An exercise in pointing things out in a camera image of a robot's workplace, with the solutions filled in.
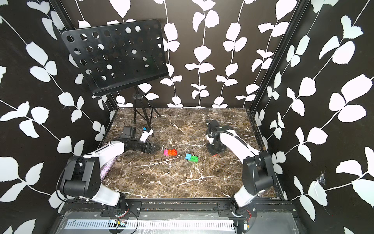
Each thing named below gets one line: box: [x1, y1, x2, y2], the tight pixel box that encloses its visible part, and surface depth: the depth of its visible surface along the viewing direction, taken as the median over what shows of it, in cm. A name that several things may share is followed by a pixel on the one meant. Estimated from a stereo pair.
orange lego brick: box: [167, 148, 178, 156], surface depth 95 cm
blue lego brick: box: [185, 153, 192, 161], surface depth 92 cm
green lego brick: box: [187, 155, 200, 163], surface depth 92 cm
